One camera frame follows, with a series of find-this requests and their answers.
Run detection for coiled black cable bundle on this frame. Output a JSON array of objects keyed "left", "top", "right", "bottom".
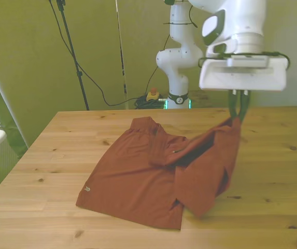
[{"left": 133, "top": 95, "right": 168, "bottom": 110}]

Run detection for yellow emergency stop button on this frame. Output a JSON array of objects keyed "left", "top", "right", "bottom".
[{"left": 146, "top": 87, "right": 161, "bottom": 103}]

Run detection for thin white vertical pole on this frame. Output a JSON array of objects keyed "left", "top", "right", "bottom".
[{"left": 115, "top": 0, "right": 129, "bottom": 109}]

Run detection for white slanted beam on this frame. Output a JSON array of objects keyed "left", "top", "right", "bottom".
[{"left": 0, "top": 48, "right": 30, "bottom": 149}]

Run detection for long black tripod cable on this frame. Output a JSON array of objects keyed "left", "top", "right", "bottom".
[{"left": 48, "top": 0, "right": 149, "bottom": 107}]

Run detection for grey wrist camera bar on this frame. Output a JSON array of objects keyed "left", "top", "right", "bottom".
[{"left": 227, "top": 56, "right": 270, "bottom": 69}]

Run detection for black tripod stand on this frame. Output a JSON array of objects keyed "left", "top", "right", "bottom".
[{"left": 55, "top": 0, "right": 90, "bottom": 111}]

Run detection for rust red shorts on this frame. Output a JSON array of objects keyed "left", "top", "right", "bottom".
[{"left": 75, "top": 116, "right": 243, "bottom": 230}]

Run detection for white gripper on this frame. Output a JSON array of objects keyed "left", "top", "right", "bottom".
[{"left": 198, "top": 55, "right": 288, "bottom": 123}]

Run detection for thin black emergency stop cable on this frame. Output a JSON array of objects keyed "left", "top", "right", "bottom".
[{"left": 147, "top": 33, "right": 172, "bottom": 94}]

